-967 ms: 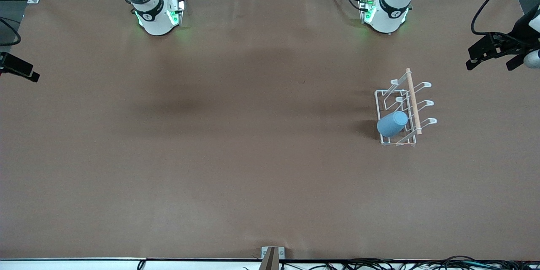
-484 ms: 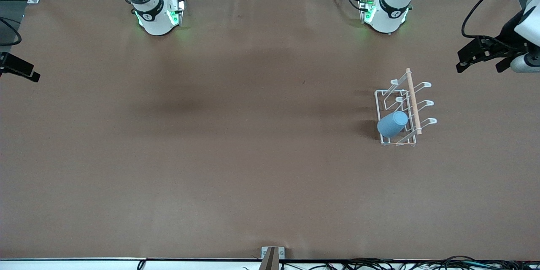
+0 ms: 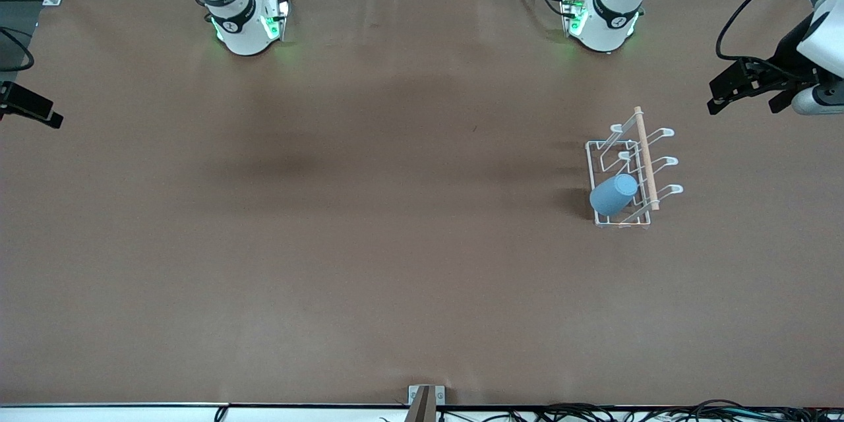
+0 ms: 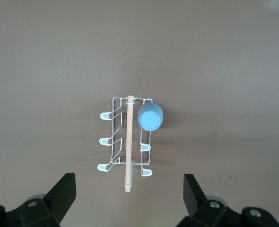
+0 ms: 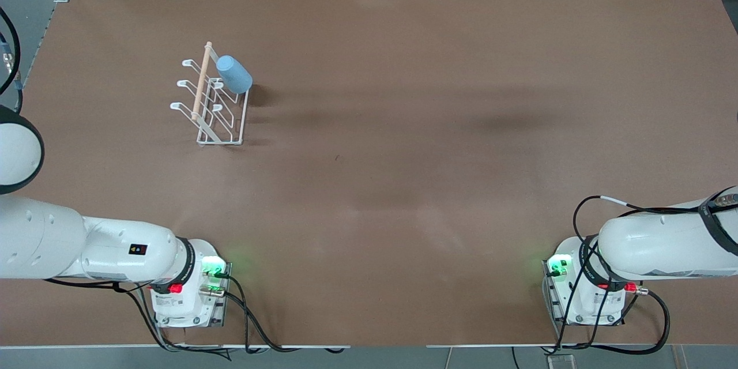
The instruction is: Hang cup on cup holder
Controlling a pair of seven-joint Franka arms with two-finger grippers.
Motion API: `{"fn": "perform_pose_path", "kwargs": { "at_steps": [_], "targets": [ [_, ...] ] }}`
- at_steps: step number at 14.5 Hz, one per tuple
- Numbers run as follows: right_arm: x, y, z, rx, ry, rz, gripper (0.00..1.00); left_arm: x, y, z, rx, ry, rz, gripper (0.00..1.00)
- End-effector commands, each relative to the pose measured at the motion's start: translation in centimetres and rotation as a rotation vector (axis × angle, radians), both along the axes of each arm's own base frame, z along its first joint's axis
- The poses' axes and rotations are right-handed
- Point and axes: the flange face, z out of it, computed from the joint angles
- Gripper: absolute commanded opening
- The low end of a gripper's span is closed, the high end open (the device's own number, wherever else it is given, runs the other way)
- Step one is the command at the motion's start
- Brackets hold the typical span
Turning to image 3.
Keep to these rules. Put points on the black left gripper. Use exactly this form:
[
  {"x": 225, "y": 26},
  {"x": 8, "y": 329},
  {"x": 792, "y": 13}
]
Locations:
[{"x": 787, "y": 53}]

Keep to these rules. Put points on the blue plastic cup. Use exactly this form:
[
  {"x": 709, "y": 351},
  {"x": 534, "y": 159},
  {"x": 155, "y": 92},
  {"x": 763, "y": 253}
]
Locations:
[{"x": 613, "y": 194}]

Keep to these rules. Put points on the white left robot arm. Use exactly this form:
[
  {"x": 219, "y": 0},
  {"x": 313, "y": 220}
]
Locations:
[{"x": 610, "y": 33}]

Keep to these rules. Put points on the brown table mat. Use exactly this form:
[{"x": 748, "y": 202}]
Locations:
[{"x": 395, "y": 277}]

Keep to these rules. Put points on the metal table edge bracket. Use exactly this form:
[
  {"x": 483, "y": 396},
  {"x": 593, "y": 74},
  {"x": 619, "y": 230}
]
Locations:
[{"x": 425, "y": 402}]

